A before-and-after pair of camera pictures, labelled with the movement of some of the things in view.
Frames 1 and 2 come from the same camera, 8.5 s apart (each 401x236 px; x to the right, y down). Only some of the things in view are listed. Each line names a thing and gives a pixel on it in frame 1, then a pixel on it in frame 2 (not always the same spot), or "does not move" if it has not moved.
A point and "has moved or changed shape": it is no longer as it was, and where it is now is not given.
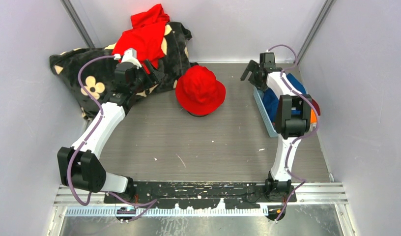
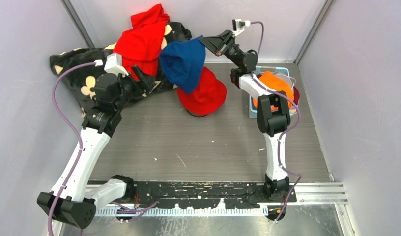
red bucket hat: (198, 92) does not move
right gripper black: (252, 66) -> (215, 44)
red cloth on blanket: (146, 36) does not move
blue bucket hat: (280, 84) -> (183, 61)
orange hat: (313, 118) has moved or changed shape
